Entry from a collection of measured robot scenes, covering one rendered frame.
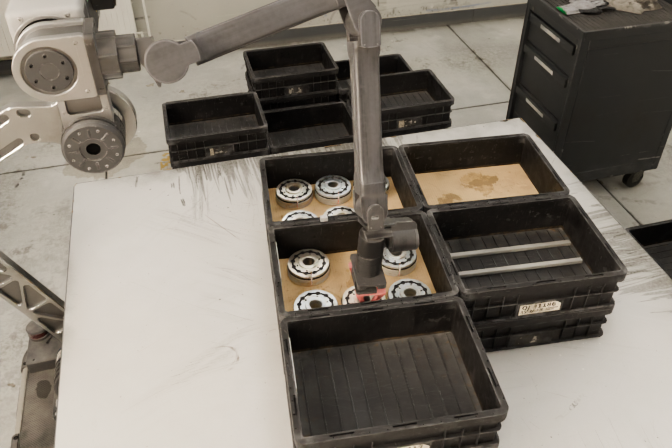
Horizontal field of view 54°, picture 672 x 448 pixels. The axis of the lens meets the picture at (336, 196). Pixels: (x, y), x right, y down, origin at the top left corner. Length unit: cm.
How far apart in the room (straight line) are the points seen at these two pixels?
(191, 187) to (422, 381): 107
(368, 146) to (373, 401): 52
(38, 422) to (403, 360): 121
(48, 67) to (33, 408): 130
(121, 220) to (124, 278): 26
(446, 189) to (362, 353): 64
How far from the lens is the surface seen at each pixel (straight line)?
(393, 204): 186
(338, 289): 161
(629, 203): 348
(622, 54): 301
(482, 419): 130
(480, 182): 198
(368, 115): 133
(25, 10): 134
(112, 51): 126
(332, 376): 144
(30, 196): 355
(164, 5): 453
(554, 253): 179
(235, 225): 200
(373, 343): 150
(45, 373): 238
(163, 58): 124
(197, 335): 172
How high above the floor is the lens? 199
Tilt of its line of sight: 38 degrees down
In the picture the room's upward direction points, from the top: straight up
